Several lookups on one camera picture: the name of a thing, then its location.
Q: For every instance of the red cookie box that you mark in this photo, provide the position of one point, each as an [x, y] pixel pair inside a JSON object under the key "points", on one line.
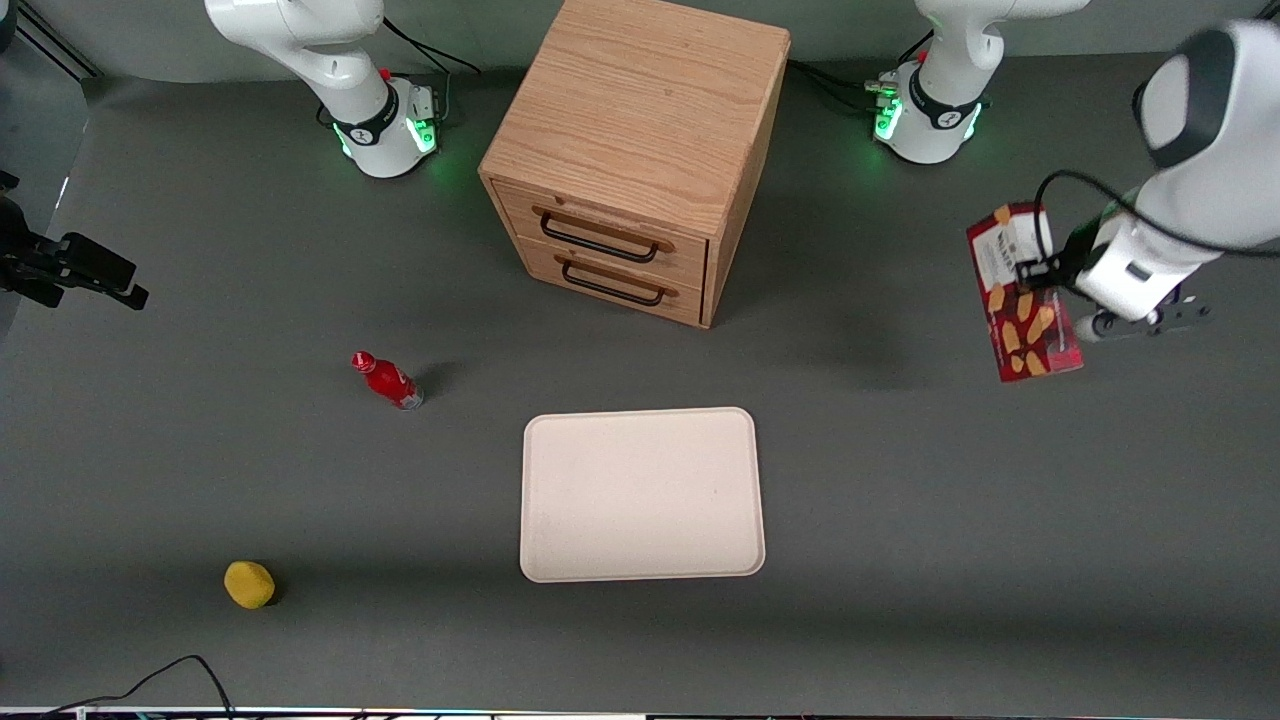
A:
{"points": [[1030, 335]]}

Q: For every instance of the red soda bottle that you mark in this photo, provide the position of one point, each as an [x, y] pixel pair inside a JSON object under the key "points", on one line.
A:
{"points": [[388, 380]]}

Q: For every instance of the beige rectangular tray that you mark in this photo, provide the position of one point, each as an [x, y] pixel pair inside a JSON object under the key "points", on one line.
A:
{"points": [[640, 495]]}

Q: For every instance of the black frame rail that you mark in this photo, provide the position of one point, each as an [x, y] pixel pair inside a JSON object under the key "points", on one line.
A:
{"points": [[60, 48]]}

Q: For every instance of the yellow lemon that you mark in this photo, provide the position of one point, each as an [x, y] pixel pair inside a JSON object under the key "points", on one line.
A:
{"points": [[249, 584]]}

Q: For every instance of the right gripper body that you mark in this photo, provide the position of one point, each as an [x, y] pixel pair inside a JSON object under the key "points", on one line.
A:
{"points": [[28, 262]]}

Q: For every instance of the grey table mat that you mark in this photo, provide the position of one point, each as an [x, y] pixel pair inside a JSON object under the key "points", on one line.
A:
{"points": [[900, 560]]}

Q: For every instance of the wooden two-drawer cabinet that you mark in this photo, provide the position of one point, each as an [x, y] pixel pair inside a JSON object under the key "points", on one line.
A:
{"points": [[640, 100]]}

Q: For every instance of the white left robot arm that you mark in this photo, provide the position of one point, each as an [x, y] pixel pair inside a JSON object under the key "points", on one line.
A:
{"points": [[1250, 90]]}

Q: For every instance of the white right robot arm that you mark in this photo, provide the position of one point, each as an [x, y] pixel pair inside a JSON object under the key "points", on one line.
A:
{"points": [[375, 140]]}

